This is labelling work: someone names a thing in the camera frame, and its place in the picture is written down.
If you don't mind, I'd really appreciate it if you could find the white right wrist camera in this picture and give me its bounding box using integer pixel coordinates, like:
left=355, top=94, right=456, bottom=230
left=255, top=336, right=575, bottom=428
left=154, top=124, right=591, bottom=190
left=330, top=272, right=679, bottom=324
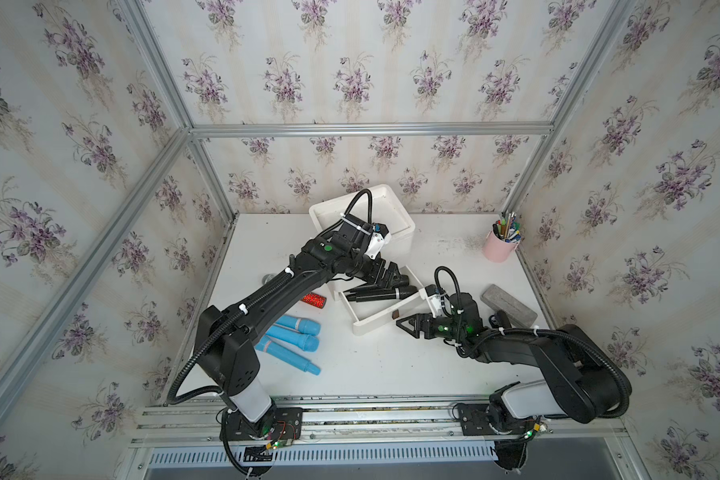
left=420, top=284, right=445, bottom=318

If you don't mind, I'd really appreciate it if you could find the aluminium mounting rail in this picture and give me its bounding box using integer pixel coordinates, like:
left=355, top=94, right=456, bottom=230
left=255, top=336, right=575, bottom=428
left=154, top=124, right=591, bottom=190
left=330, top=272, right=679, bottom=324
left=128, top=392, right=628, bottom=448

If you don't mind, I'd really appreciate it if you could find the blue toy microphone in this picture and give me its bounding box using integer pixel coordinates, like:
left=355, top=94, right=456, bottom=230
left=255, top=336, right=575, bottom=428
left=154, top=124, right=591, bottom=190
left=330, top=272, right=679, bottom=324
left=255, top=336, right=321, bottom=376
left=276, top=315, right=321, bottom=336
left=266, top=325, right=319, bottom=352

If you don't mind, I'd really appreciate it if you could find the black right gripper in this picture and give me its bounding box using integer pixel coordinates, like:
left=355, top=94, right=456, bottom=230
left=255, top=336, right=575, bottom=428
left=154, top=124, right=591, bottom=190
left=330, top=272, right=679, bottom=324
left=397, top=309, right=467, bottom=342

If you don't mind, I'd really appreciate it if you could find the white bottom drawer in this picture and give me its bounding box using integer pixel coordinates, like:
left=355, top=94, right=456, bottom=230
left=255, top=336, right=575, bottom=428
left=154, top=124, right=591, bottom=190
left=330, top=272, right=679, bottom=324
left=335, top=265, right=430, bottom=336

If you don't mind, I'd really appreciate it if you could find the grey stone slab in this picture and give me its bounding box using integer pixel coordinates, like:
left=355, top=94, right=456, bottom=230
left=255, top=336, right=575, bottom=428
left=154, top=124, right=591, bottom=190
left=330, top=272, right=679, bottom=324
left=480, top=284, right=538, bottom=328

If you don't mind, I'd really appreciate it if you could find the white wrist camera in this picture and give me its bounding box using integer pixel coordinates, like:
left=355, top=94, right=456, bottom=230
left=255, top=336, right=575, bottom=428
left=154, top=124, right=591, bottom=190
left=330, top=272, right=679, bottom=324
left=420, top=284, right=445, bottom=318
left=365, top=223, right=392, bottom=260

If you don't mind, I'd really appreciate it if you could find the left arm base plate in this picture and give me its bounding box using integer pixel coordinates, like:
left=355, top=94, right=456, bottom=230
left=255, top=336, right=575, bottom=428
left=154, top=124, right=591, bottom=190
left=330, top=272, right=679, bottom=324
left=218, top=406, right=304, bottom=442

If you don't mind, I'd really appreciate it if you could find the pink metal pen bucket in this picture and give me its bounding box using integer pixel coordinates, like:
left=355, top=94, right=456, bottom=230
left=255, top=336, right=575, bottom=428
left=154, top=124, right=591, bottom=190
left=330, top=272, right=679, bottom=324
left=482, top=231, right=518, bottom=263

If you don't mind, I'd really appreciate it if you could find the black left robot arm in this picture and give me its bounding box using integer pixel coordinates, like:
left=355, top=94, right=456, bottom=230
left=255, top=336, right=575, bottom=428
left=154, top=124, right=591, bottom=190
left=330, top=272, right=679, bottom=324
left=164, top=188, right=400, bottom=423

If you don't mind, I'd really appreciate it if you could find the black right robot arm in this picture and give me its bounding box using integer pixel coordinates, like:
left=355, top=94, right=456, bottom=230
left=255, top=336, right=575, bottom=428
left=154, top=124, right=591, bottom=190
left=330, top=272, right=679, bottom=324
left=395, top=266, right=632, bottom=424

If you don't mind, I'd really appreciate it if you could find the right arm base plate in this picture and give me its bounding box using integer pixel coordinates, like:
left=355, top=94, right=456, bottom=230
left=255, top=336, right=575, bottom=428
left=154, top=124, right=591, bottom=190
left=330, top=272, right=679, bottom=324
left=452, top=403, right=540, bottom=438

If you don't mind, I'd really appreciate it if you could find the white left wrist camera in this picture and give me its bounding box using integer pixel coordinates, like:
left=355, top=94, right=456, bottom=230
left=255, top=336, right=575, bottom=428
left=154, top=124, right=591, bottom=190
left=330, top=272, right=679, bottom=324
left=365, top=223, right=392, bottom=260

